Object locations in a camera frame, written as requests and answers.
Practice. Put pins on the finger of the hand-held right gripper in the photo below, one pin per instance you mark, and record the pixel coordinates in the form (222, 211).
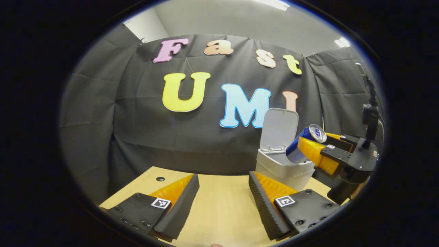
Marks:
(343, 143)
(337, 153)

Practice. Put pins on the white desktop garbage bin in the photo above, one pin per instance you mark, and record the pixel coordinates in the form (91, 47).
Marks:
(279, 130)

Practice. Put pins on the black backdrop cloth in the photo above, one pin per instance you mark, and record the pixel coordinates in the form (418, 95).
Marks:
(120, 130)

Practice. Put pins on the wooden desktop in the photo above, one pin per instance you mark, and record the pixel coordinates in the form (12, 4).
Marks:
(223, 206)

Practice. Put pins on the long ceiling light panel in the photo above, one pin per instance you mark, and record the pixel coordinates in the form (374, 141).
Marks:
(274, 4)

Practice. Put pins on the small ceiling light panel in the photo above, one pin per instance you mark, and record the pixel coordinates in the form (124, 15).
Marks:
(342, 42)

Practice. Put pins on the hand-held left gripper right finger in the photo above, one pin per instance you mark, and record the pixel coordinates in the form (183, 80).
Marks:
(264, 206)

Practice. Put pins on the blue pop can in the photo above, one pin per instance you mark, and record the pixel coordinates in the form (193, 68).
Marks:
(294, 152)

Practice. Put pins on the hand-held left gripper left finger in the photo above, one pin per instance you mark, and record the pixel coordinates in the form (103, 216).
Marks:
(181, 209)

